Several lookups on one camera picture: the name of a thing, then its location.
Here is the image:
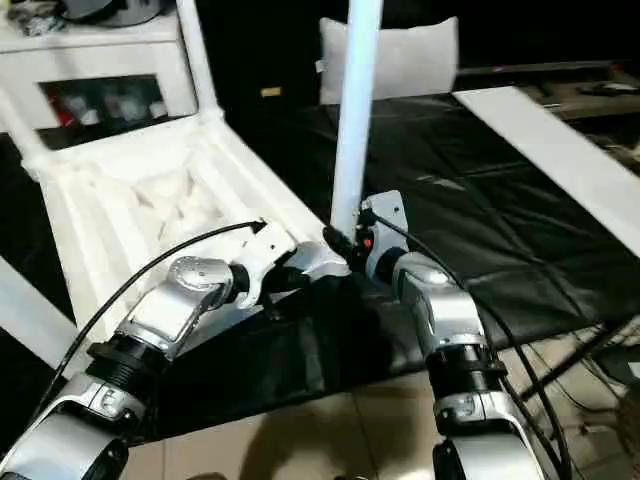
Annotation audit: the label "white plastic table leg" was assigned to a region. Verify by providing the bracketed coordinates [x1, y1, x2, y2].
[328, 0, 387, 244]
[0, 87, 52, 175]
[174, 0, 227, 127]
[0, 257, 80, 369]

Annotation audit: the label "white plastic table top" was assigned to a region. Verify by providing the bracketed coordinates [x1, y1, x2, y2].
[20, 110, 354, 369]

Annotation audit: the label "black work mat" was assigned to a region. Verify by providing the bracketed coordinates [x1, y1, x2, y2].
[0, 92, 640, 446]

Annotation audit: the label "grey printed cushion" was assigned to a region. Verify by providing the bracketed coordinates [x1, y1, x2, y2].
[317, 16, 460, 105]

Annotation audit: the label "black tall furniture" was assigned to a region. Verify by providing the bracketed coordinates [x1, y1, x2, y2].
[199, 0, 640, 106]

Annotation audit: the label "white flat sheet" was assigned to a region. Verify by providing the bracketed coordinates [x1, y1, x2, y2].
[452, 85, 640, 251]

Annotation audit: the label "black work table leg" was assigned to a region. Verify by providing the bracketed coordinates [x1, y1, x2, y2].
[519, 324, 640, 401]

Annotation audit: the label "small red bottle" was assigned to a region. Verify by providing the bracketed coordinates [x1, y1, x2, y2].
[52, 97, 75, 129]

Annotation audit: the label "white glass-door cabinet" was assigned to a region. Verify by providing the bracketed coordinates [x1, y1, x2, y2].
[0, 0, 202, 134]

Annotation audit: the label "dark crumpled cloth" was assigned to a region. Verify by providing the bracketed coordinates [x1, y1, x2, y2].
[4, 4, 66, 36]

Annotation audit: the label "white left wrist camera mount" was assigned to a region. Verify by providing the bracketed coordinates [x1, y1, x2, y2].
[234, 219, 302, 310]

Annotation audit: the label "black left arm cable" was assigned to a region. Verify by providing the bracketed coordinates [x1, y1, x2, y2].
[29, 217, 267, 416]

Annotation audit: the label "thin black floor cables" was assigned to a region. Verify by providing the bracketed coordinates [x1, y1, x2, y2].
[519, 329, 640, 480]

